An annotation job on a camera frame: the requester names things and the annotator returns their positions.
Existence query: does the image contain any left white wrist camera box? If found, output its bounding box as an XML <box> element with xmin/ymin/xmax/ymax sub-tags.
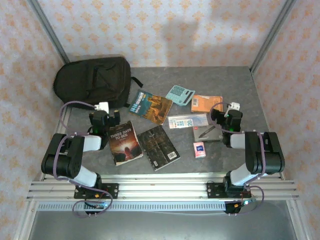
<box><xmin>94</xmin><ymin>101</ymin><xmax>110</xmax><ymax>113</ymax></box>

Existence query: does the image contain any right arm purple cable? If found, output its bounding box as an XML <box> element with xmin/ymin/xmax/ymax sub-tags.
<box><xmin>209</xmin><ymin>101</ymin><xmax>266</xmax><ymax>216</ymax></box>

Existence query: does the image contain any black fabric backpack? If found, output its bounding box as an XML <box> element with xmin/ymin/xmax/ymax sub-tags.
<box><xmin>52</xmin><ymin>56</ymin><xmax>144</xmax><ymax>110</ymax></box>

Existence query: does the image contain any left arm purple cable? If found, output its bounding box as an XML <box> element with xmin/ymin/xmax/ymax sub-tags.
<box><xmin>53</xmin><ymin>100</ymin><xmax>114</xmax><ymax>219</ymax></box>

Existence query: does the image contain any blue orange landscape cover book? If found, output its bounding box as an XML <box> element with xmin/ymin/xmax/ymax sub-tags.
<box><xmin>128</xmin><ymin>89</ymin><xmax>174</xmax><ymax>125</ymax></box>

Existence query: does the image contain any teal calculator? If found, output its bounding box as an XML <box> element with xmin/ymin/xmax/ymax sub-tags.
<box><xmin>166</xmin><ymin>84</ymin><xmax>196</xmax><ymax>106</ymax></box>

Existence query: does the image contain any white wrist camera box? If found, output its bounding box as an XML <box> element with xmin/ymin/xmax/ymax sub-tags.
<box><xmin>94</xmin><ymin>101</ymin><xmax>110</xmax><ymax>113</ymax></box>
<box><xmin>226</xmin><ymin>101</ymin><xmax>242</xmax><ymax>111</ymax></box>

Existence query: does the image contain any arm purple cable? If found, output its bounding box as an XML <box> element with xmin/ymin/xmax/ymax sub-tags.
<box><xmin>209</xmin><ymin>101</ymin><xmax>266</xmax><ymax>216</ymax></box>
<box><xmin>53</xmin><ymin>100</ymin><xmax>114</xmax><ymax>219</ymax></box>

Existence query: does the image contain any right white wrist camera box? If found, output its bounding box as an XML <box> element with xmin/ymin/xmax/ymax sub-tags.
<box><xmin>226</xmin><ymin>101</ymin><xmax>242</xmax><ymax>111</ymax></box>

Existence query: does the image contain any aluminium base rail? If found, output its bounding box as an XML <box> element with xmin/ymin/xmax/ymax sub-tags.
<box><xmin>26</xmin><ymin>172</ymin><xmax>300</xmax><ymax>202</ymax></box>

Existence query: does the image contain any grey metal sheet panel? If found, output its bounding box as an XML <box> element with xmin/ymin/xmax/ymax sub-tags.
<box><xmin>27</xmin><ymin>201</ymin><xmax>300</xmax><ymax>240</ymax></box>

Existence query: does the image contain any small lit circuit board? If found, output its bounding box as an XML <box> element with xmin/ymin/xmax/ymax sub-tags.
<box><xmin>83</xmin><ymin>201</ymin><xmax>112</xmax><ymax>211</ymax></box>
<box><xmin>233</xmin><ymin>198</ymin><xmax>258</xmax><ymax>208</ymax></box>

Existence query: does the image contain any white slotted cable duct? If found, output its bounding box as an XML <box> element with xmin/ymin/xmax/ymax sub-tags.
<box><xmin>37</xmin><ymin>201</ymin><xmax>227</xmax><ymax>212</ymax></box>

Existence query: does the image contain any grey pen box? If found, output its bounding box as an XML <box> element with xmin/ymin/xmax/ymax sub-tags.
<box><xmin>192</xmin><ymin>124</ymin><xmax>227</xmax><ymax>143</ymax></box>

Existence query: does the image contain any aluminium frame leg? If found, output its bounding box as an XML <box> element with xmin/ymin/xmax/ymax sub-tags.
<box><xmin>13</xmin><ymin>201</ymin><xmax>38</xmax><ymax>240</ymax></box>
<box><xmin>286</xmin><ymin>199</ymin><xmax>311</xmax><ymax>240</ymax></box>

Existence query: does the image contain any aluminium corner post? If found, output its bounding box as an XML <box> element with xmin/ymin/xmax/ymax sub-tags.
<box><xmin>249</xmin><ymin>0</ymin><xmax>298</xmax><ymax>75</ymax></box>
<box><xmin>26</xmin><ymin>0</ymin><xmax>70</xmax><ymax>65</ymax></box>

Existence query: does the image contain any Three Days To See book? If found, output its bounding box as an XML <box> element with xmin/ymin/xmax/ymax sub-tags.
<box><xmin>107</xmin><ymin>120</ymin><xmax>144</xmax><ymax>167</ymax></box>

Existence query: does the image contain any orange paperback book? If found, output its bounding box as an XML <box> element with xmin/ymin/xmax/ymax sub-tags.
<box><xmin>191</xmin><ymin>94</ymin><xmax>224</xmax><ymax>114</ymax></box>

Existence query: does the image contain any clear packaged ruler set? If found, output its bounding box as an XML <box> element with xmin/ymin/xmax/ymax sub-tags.
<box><xmin>167</xmin><ymin>113</ymin><xmax>210</xmax><ymax>130</ymax></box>

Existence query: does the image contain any black book with barcode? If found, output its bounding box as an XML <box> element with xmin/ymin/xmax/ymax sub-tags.
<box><xmin>136</xmin><ymin>124</ymin><xmax>181</xmax><ymax>172</ymax></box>

